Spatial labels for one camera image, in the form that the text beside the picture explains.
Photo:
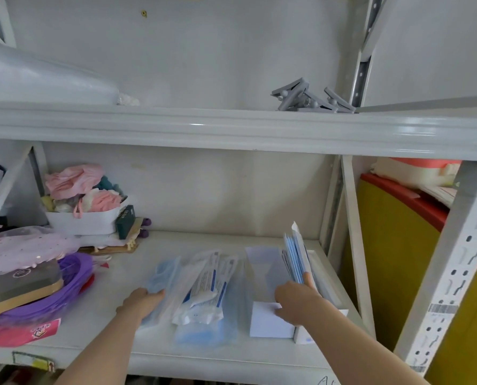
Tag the person's right hand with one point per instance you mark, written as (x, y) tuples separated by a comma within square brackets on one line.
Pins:
[(298, 302)]

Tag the person's left hand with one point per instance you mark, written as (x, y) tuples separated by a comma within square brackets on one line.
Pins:
[(140, 302)]

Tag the person's left thumb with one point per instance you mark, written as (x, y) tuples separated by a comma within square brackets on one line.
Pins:
[(157, 295)]

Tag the stack of blue masks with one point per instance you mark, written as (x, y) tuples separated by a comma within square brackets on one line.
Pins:
[(296, 258)]

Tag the person's right forearm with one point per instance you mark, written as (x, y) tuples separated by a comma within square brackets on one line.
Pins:
[(354, 348)]

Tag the person's left forearm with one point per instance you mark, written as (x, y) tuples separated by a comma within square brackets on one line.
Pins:
[(102, 352)]

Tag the long clear plastic package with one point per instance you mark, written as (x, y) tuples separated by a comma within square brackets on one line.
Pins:
[(190, 272)]

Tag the white blue labelled packet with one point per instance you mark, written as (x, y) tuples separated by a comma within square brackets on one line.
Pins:
[(206, 294)]

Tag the large bag of blue masks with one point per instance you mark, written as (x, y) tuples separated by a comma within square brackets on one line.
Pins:
[(206, 334)]

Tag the wooden board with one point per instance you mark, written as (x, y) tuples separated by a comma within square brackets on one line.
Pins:
[(114, 248)]

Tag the small purple item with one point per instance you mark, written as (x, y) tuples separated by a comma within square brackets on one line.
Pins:
[(144, 230)]

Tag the dark green small box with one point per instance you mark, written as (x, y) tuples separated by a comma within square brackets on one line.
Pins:
[(125, 222)]

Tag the purple plastic hoop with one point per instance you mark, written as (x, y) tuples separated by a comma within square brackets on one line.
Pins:
[(72, 276)]

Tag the white open storage box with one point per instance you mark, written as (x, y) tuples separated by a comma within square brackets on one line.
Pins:
[(86, 223)]

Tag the white cardboard mask box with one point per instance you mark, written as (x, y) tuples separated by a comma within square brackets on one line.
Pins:
[(268, 320)]

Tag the grey and tan block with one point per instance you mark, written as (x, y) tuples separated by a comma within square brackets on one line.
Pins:
[(20, 288)]

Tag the yellow shelf label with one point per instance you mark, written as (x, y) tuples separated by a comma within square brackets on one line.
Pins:
[(34, 361)]

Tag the pink crumpled cloth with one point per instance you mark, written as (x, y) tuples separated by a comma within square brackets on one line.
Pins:
[(72, 180)]

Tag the pink glitter tulle fabric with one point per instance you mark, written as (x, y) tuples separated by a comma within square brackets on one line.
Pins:
[(22, 246)]

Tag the red printed packet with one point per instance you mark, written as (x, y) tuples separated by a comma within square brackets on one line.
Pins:
[(18, 334)]

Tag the white metal shelf rack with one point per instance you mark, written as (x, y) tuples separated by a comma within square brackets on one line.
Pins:
[(238, 128)]

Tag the yellow board with red rim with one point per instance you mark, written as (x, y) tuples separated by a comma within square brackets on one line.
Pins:
[(391, 252)]

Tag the grey plastic clip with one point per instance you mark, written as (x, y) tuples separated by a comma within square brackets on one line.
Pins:
[(290, 94), (316, 103), (338, 102)]

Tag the clear plastic bag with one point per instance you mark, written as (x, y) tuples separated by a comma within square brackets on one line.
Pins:
[(42, 82)]

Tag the cream and pink cushion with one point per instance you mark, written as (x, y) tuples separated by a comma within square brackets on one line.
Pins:
[(411, 172)]

